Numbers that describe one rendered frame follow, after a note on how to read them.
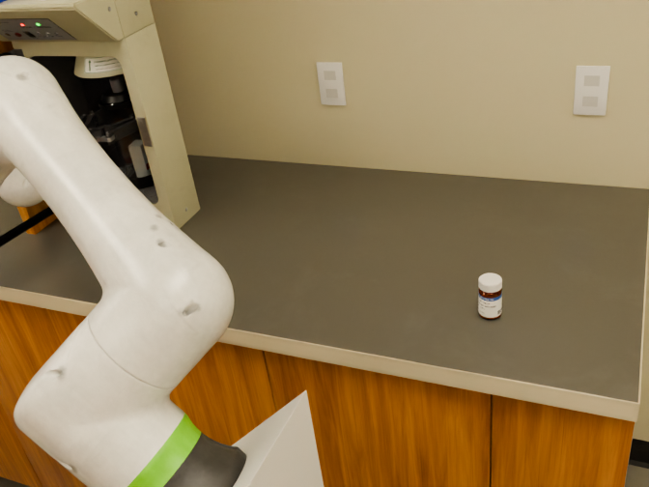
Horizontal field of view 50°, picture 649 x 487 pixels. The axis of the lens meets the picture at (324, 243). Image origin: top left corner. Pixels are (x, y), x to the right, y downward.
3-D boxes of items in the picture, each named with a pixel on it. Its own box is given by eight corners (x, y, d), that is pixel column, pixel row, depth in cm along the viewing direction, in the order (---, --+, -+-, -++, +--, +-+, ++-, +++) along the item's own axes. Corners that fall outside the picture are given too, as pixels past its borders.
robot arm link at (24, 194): (0, 218, 144) (35, 214, 138) (-33, 164, 138) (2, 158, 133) (46, 186, 154) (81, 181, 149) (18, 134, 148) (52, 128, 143)
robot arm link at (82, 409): (206, 441, 75) (70, 325, 73) (114, 541, 77) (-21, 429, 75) (225, 398, 88) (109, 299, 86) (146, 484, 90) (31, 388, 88)
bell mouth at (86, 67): (105, 52, 172) (99, 30, 169) (165, 53, 165) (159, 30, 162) (58, 77, 159) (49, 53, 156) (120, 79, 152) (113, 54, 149)
